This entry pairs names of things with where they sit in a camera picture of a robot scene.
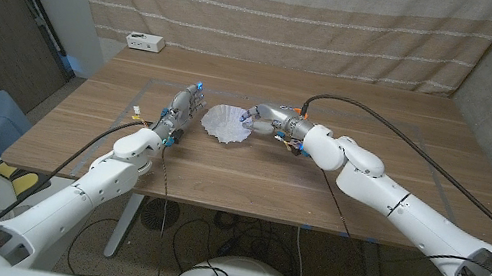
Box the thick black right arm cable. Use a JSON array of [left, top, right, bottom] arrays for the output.
[[281, 90, 492, 262]]

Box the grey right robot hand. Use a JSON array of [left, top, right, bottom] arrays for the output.
[[236, 98, 318, 145]]

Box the beige striped backdrop curtain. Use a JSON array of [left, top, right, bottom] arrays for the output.
[[50, 0, 492, 107]]

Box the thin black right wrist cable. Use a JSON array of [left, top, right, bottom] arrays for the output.
[[309, 169, 365, 242]]

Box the thin black left wrist cable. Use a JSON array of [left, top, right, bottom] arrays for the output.
[[64, 130, 184, 276]]

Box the white table leg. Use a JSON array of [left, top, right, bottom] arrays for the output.
[[102, 189, 147, 263]]

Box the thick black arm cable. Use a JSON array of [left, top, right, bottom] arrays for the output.
[[0, 95, 151, 248], [281, 90, 492, 262]]

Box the yellow and black floor object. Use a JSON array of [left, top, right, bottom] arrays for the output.
[[0, 160, 42, 201]]

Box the white paper coffee filter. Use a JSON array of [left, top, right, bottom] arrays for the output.
[[197, 99, 257, 149]]

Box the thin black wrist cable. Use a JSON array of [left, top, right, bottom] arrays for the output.
[[309, 169, 365, 242], [64, 130, 184, 276]]

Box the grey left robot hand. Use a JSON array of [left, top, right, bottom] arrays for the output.
[[151, 75, 211, 151]]

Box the round black floor grille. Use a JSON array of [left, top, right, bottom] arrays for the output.
[[138, 194, 184, 237]]

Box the white power strip box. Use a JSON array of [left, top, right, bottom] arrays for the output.
[[124, 30, 167, 55]]

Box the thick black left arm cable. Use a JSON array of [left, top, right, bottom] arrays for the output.
[[0, 95, 151, 248]]

